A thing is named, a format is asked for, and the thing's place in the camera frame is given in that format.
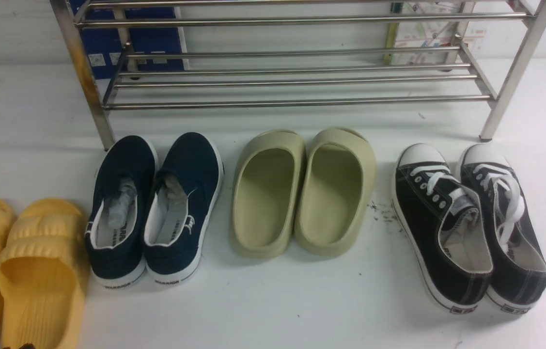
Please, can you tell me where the black lace-up sneaker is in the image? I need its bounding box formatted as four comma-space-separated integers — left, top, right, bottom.
457, 143, 546, 315
392, 143, 494, 315

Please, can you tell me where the stainless steel shoe rack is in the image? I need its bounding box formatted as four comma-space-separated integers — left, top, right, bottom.
50, 0, 546, 148

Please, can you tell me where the right olive green slipper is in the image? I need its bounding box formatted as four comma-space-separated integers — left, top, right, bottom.
295, 127, 377, 257

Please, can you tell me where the olive green slipper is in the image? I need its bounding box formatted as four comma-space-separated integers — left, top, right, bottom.
230, 129, 306, 260
295, 127, 377, 257

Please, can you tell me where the navy canvas shoe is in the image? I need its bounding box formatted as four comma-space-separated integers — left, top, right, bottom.
143, 132, 224, 286
84, 135, 158, 289

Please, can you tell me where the left black lace-up sneaker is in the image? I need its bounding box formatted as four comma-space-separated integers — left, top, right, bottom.
392, 143, 494, 315

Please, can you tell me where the right black lace-up sneaker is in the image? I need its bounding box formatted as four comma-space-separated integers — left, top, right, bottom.
457, 143, 546, 315

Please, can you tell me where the left olive green slipper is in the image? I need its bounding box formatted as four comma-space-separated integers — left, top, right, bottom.
230, 129, 306, 260

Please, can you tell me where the right yellow slide slipper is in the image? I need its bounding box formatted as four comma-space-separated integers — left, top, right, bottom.
0, 197, 90, 349

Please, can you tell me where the white printed box behind rack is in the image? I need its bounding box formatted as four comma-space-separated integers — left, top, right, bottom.
383, 1, 487, 65

